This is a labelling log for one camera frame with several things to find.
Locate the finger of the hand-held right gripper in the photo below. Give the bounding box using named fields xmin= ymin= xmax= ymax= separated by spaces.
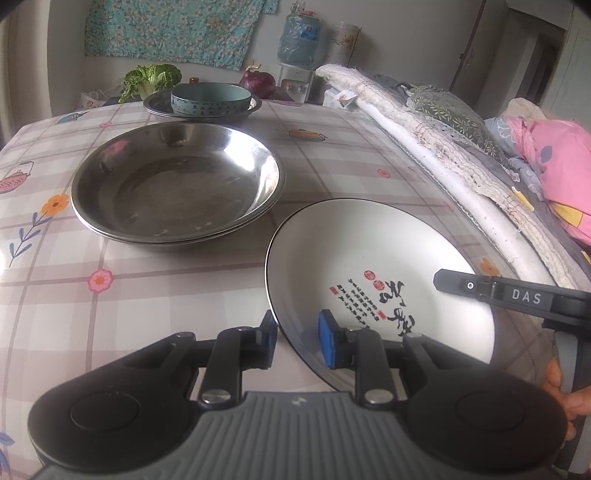
xmin=433 ymin=270 xmax=556 ymax=311

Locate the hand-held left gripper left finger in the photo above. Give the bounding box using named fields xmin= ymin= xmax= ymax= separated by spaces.
xmin=122 ymin=310 xmax=279 ymax=409

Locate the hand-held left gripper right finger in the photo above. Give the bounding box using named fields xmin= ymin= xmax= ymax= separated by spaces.
xmin=318 ymin=309 xmax=463 ymax=409

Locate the white printed plate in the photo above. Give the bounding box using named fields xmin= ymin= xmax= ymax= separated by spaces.
xmin=264 ymin=198 xmax=506 ymax=393

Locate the person's right hand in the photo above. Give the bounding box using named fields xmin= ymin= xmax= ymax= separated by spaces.
xmin=544 ymin=359 xmax=591 ymax=444

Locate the checked printed tablecloth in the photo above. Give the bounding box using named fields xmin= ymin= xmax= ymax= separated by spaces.
xmin=0 ymin=99 xmax=555 ymax=480

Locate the pink printed blanket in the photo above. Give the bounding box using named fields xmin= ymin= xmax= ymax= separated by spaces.
xmin=503 ymin=99 xmax=591 ymax=252

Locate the white lace rolled mat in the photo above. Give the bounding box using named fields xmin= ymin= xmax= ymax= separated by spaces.
xmin=315 ymin=64 xmax=578 ymax=291

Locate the grey patterned cloth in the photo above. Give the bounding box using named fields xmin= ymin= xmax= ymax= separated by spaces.
xmin=383 ymin=76 xmax=546 ymax=204

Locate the white printed box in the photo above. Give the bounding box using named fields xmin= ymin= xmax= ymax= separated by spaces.
xmin=323 ymin=90 xmax=357 ymax=110

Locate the teal ceramic bowl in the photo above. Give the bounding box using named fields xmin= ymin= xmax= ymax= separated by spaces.
xmin=171 ymin=83 xmax=253 ymax=116

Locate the white water dispenser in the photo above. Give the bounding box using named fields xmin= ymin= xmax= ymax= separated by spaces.
xmin=277 ymin=62 xmax=315 ymax=103

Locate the red onion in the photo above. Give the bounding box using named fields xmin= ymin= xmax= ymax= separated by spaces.
xmin=239 ymin=69 xmax=276 ymax=99

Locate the green leafy vegetable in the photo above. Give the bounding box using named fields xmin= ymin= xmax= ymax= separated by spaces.
xmin=119 ymin=64 xmax=182 ymax=103

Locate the blue water jug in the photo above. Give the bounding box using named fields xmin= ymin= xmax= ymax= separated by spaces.
xmin=277 ymin=11 xmax=322 ymax=70

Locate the white plastic bag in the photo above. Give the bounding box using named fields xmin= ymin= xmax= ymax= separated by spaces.
xmin=81 ymin=90 xmax=121 ymax=109

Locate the blue floral wall cloth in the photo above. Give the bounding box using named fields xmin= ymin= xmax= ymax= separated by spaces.
xmin=84 ymin=0 xmax=280 ymax=71

